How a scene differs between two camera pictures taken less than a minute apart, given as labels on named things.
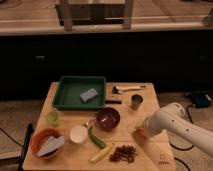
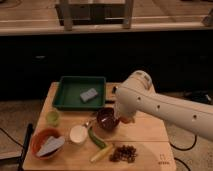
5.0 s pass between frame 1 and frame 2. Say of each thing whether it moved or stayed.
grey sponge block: stayed
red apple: moved
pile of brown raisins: stayed
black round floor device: stayed
